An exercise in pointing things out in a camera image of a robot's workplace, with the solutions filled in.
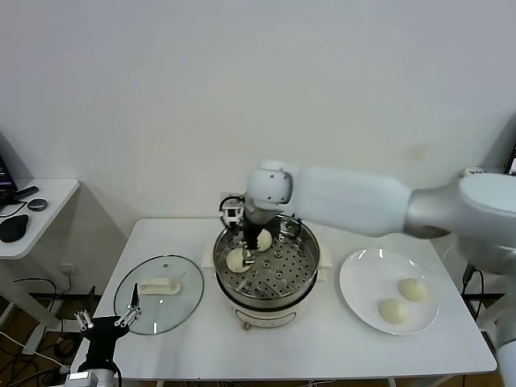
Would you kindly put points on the white wall outlet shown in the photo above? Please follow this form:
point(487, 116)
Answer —
point(67, 271)

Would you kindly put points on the dark laptop with purple screen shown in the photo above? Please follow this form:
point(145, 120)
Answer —
point(5, 177)

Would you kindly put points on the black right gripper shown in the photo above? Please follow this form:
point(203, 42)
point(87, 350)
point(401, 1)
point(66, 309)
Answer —
point(252, 231)

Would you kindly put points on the white side desk with mouse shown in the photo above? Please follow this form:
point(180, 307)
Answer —
point(48, 209)

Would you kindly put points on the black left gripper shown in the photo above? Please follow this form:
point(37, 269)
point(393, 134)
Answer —
point(102, 330)

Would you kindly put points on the cream electric cooker pot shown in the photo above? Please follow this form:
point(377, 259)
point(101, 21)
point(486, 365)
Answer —
point(262, 314)

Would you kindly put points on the large white plate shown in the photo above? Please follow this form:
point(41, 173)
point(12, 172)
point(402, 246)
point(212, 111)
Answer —
point(363, 282)

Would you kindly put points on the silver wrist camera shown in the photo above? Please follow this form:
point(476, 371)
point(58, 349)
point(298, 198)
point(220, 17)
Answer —
point(80, 379)
point(230, 213)

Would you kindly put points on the small printed desk label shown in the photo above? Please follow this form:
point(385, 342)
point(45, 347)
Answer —
point(477, 172)

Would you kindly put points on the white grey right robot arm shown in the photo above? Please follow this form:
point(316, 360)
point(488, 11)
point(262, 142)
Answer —
point(350, 197)

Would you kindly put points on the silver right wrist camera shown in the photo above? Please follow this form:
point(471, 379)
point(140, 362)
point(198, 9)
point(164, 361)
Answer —
point(230, 213)

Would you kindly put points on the white steamed baozi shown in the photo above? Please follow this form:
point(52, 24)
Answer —
point(234, 262)
point(267, 240)
point(392, 310)
point(413, 289)

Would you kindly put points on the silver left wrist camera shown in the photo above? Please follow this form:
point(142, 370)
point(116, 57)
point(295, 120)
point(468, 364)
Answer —
point(80, 379)

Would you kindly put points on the black stick-shaped device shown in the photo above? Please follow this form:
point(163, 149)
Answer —
point(26, 192)

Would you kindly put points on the round grey disc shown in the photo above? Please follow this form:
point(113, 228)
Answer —
point(38, 205)

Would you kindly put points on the black laptop with lit screen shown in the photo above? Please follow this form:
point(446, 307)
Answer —
point(512, 161)

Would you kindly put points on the white side desk with label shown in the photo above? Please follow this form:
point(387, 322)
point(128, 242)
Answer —
point(489, 322)

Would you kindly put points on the black computer mouse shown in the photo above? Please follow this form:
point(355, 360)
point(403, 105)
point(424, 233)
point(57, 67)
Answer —
point(14, 229)

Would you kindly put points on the perforated steel steamer basket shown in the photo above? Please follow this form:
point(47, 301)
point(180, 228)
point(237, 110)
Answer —
point(282, 278)

